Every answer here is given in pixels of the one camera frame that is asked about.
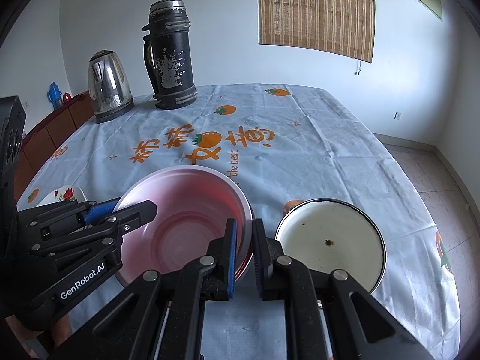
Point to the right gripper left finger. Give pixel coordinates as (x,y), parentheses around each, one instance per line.
(159,316)

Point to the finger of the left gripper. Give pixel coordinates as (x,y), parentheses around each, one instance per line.
(123,221)
(99,210)

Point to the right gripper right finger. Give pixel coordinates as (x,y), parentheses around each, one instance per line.
(327,315)

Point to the red flower white plate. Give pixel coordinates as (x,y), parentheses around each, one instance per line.
(69,193)

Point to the red plastic bowl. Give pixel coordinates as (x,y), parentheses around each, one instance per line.
(185,180)

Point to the white enamel bowl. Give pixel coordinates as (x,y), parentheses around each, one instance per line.
(328,234)

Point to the stainless steel bowl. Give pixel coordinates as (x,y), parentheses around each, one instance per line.
(181,232)

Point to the left hand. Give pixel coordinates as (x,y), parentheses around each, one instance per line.
(58,333)

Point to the brown wooden sideboard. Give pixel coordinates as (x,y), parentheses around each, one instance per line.
(46,138)

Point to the small red jar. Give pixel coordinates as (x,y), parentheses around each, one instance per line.
(67,97)

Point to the stainless steel electric kettle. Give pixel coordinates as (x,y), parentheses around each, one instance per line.
(108,87)

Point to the blue thermos jug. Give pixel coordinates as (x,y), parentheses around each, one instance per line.
(54,96)

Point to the black thermos flask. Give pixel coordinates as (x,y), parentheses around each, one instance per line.
(167,55)

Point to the light blue printed tablecloth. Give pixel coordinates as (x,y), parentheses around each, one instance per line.
(280,144)

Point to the bamboo window blind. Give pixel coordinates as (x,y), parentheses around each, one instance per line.
(340,27)

